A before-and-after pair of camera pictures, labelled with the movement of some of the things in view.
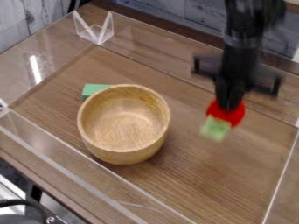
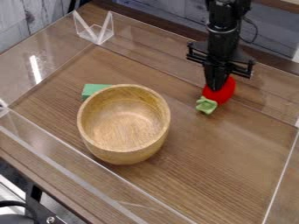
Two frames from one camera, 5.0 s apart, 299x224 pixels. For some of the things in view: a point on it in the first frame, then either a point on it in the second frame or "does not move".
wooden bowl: [124, 120] does not move
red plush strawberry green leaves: [221, 121] to [211, 98]
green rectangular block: [88, 88] does not move
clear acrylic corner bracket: [96, 33] does not move
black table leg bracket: [32, 213] does not move
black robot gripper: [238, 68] to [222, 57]
